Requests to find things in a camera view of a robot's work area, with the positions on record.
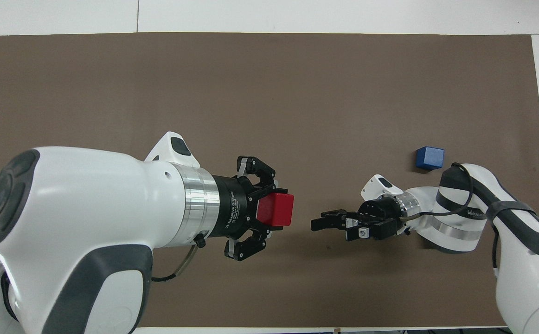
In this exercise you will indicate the blue cube block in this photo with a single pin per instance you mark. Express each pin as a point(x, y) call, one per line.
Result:
point(429, 157)

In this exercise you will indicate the brown table mat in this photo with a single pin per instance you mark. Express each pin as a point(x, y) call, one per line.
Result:
point(269, 102)

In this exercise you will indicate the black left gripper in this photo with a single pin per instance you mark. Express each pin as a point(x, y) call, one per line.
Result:
point(234, 208)

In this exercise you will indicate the red cube block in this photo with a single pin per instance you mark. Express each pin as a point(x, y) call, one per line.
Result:
point(276, 211)

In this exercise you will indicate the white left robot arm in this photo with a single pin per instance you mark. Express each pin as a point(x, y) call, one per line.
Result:
point(93, 222)

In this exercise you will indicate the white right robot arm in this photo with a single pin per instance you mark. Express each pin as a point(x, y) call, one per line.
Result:
point(520, 260)

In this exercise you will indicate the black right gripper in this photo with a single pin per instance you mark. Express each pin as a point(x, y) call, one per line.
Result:
point(383, 208)

